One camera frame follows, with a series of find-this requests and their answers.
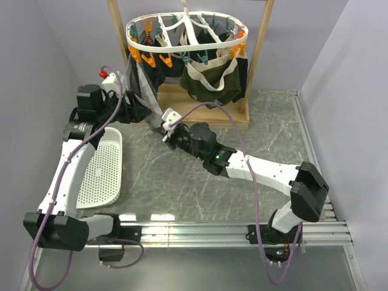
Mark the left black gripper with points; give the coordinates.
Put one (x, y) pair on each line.
(134, 112)

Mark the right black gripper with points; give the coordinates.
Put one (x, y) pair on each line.
(170, 140)

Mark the grey striped boxer underwear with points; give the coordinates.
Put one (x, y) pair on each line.
(140, 86)

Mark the white round clip hanger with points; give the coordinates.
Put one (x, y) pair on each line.
(186, 30)

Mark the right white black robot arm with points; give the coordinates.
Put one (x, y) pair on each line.
(303, 184)

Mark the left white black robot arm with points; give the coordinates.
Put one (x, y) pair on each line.
(54, 225)

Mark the wooden hanger stand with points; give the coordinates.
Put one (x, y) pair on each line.
(173, 96)

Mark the olive green hanging underwear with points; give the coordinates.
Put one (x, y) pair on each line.
(217, 82)

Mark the teal clothes peg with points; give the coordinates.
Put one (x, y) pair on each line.
(185, 56)
(203, 57)

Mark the white perforated plastic basket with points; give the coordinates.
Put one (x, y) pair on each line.
(102, 180)

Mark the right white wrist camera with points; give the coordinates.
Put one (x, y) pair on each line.
(171, 120)

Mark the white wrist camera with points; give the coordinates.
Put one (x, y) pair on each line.
(171, 120)
(111, 82)

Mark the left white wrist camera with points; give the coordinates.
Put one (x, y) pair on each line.
(111, 82)

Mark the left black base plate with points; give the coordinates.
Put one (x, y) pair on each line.
(120, 235)

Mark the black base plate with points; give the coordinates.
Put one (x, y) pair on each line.
(120, 235)
(260, 235)

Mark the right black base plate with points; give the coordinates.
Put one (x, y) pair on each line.
(260, 235)

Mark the black box under rail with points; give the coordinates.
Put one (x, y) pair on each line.
(110, 255)

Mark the aluminium mounting rail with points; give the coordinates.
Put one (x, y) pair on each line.
(211, 255)

